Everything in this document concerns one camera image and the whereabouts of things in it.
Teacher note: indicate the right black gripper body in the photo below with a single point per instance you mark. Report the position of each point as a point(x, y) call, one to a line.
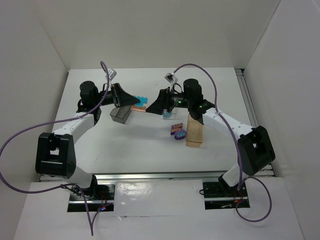
point(168, 99)

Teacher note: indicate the brown lego brick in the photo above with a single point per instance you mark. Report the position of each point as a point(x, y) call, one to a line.
point(138, 108)

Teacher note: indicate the teal rectangular lego brick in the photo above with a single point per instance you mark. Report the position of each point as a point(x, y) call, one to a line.
point(142, 100)

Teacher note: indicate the teal round printed lego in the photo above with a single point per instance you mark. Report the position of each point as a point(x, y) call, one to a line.
point(167, 115)

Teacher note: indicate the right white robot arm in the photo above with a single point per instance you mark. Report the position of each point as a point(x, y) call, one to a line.
point(253, 145)

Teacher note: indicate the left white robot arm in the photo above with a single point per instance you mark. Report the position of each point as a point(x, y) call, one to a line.
point(56, 155)

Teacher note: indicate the clear plastic container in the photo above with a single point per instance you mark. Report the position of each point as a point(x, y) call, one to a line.
point(174, 113)

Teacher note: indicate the smoky grey plastic container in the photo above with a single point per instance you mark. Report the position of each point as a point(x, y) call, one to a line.
point(120, 114)

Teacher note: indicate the purple butterfly lego piece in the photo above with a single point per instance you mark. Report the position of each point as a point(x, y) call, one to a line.
point(175, 128)

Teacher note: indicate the amber plastic container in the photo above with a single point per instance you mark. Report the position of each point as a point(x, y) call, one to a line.
point(194, 133)

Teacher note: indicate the purple flower lego piece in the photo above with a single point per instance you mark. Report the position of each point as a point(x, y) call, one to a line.
point(180, 134)

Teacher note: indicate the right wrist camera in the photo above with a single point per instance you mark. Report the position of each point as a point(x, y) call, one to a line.
point(171, 78)

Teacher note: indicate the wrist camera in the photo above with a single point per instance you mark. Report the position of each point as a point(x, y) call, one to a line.
point(111, 74)
point(171, 78)

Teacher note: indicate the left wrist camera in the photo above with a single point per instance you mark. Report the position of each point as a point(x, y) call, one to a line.
point(111, 74)

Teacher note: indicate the aluminium front rail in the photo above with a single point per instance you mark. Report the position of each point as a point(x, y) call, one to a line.
point(159, 175)

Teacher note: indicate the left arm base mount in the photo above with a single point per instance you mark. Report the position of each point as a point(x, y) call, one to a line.
point(102, 199)

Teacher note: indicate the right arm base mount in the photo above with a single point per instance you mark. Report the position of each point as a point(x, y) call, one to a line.
point(218, 198)

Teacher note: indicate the aluminium side rail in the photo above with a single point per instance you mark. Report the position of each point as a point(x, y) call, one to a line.
point(267, 171)

